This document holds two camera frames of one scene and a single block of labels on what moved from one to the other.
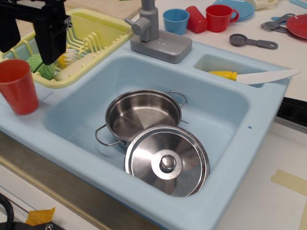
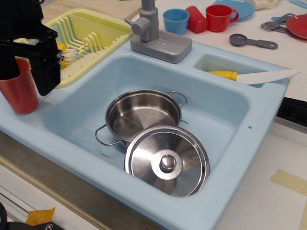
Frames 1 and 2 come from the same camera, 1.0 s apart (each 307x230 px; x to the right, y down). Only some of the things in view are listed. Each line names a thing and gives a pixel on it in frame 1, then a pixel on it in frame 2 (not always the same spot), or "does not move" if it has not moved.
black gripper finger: x=51 y=35 to x=46 y=70
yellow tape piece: x=38 y=217 does not move
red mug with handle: x=218 y=17 does not move
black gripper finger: x=9 y=34 to x=9 y=68
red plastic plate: x=298 y=24 does not move
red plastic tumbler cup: x=17 y=86 does not move
